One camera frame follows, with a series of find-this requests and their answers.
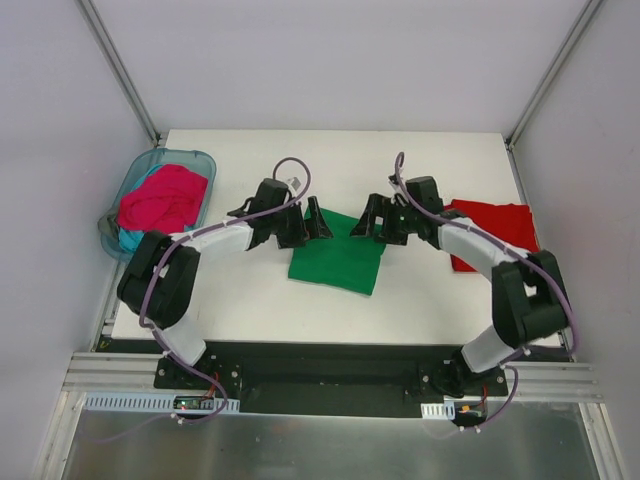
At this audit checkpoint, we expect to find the aluminium frame rail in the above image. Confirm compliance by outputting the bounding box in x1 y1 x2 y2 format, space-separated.
62 352 604 403

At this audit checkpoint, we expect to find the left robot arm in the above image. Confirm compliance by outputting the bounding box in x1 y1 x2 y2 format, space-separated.
117 178 333 389

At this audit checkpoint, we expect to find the right corner aluminium post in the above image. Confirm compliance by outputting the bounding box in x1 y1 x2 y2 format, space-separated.
505 0 606 152

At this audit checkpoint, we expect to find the pink t shirt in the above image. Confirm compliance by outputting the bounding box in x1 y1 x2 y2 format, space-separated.
117 164 208 234

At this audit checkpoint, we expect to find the corner aluminium post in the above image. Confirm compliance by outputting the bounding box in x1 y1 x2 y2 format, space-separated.
75 0 162 147
505 0 606 152

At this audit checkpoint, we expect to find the left white cable duct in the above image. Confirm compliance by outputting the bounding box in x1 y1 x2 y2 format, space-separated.
84 392 240 416

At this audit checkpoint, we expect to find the folded red t shirt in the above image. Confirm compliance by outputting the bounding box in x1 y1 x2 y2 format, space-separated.
445 199 539 252

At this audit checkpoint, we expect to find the white cable duct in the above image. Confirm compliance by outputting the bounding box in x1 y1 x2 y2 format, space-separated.
84 392 240 416
420 401 456 421

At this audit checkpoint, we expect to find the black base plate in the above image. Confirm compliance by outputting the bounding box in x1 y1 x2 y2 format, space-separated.
153 340 511 419

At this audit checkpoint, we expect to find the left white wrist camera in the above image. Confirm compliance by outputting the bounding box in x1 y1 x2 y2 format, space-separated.
285 177 301 192

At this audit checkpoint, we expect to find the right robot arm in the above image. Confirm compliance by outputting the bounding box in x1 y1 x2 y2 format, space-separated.
350 175 571 398

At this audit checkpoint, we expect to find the left corner aluminium post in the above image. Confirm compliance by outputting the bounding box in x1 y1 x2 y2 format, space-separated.
75 0 162 147

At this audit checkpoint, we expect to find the grey t shirt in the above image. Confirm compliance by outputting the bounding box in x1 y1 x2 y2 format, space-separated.
97 207 120 241

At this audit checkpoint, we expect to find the blue plastic bin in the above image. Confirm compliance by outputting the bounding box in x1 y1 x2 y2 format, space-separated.
101 148 217 263

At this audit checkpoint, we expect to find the green t shirt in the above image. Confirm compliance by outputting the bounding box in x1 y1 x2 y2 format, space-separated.
288 209 386 296

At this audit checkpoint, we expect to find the right white cable duct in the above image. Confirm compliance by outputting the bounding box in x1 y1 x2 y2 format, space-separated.
420 401 456 421

